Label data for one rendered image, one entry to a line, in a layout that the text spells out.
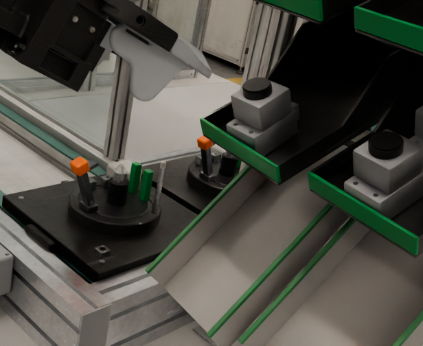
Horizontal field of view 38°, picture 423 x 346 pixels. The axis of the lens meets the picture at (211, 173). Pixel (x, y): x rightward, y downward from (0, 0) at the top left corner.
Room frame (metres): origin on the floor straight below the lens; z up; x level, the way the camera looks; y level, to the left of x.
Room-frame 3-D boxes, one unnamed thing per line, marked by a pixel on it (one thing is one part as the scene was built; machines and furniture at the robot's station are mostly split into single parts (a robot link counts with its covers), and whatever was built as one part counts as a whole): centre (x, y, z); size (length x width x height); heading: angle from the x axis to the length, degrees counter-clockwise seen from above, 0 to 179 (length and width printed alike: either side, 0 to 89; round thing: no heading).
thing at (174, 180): (1.04, -0.03, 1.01); 0.24 x 0.24 x 0.13; 51
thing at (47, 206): (0.84, 0.13, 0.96); 0.24 x 0.24 x 0.02; 51
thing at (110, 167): (0.98, 0.15, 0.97); 0.05 x 0.05 x 0.04; 51
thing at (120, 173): (0.84, 0.13, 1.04); 0.02 x 0.02 x 0.03
